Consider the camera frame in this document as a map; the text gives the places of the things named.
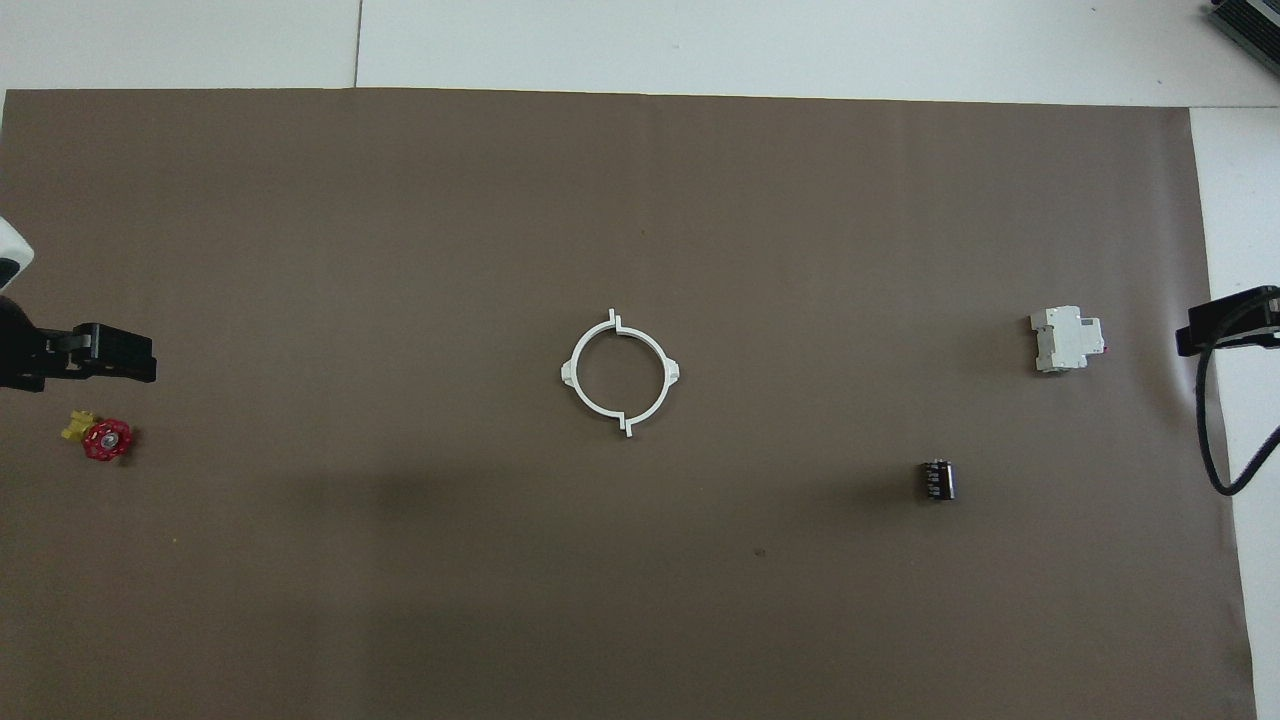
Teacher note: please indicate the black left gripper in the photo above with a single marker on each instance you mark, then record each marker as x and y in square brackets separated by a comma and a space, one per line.
[18, 350]

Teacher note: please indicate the red and yellow valve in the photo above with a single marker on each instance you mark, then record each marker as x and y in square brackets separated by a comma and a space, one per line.
[107, 440]

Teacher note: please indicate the white circuit breaker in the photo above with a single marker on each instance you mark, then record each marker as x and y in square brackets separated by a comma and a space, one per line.
[1065, 340]

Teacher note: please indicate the grey finned device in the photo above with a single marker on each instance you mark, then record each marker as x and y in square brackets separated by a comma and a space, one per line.
[1255, 25]

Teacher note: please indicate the black cylindrical capacitor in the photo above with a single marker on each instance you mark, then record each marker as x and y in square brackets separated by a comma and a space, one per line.
[938, 480]

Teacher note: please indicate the brown paper mat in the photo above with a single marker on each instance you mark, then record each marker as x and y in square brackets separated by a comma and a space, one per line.
[700, 600]

